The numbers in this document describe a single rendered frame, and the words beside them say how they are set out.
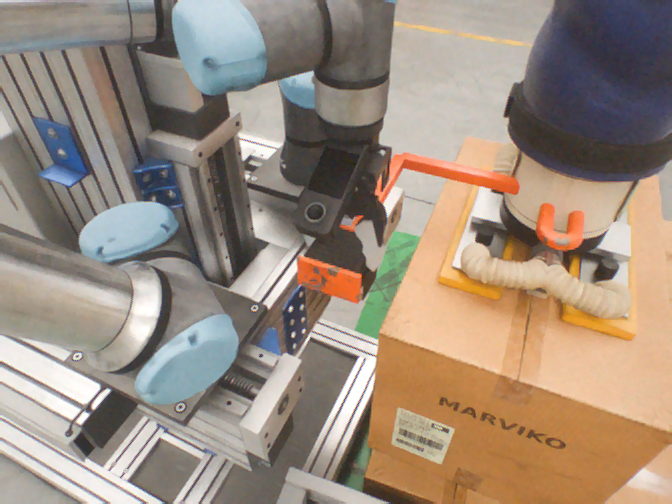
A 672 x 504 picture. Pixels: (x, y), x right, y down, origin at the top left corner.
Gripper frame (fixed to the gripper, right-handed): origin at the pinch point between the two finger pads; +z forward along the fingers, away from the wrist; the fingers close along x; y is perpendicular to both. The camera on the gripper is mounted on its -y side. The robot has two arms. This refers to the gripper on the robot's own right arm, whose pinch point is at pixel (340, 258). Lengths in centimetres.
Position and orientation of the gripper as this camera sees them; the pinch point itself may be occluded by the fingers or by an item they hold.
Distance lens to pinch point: 62.7
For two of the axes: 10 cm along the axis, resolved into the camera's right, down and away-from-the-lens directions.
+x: -9.2, -2.8, 2.8
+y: 4.0, -6.5, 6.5
